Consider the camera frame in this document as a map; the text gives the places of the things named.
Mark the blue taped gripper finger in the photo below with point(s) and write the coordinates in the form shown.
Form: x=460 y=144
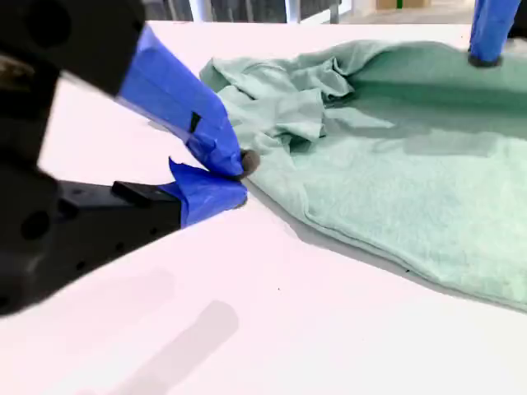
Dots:
x=206 y=197
x=177 y=94
x=490 y=29

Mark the pale green T-shirt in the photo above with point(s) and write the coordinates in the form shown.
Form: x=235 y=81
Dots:
x=391 y=197

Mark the white furniture leg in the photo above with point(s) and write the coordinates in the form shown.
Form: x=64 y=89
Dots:
x=293 y=10
x=197 y=9

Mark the grey metal furniture leg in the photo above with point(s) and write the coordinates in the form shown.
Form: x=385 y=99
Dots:
x=334 y=11

